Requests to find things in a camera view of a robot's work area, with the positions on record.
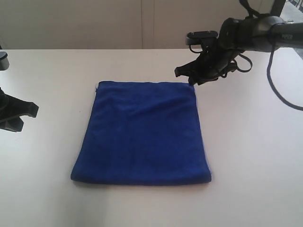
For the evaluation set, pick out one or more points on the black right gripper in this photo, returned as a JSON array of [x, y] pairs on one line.
[[208, 66]]

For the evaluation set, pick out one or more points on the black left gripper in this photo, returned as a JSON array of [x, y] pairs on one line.
[[11, 107]]

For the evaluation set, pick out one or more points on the blue towel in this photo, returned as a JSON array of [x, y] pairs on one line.
[[143, 133]]

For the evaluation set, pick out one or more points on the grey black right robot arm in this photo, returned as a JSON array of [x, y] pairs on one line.
[[264, 34]]

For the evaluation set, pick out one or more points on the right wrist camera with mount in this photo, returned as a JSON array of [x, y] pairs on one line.
[[204, 39]]

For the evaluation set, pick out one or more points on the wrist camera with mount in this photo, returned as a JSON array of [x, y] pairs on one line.
[[4, 63], [204, 39]]

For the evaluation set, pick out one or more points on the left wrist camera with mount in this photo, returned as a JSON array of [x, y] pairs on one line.
[[4, 63]]

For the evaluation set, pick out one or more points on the black window frame post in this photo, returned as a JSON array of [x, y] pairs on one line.
[[277, 7]]

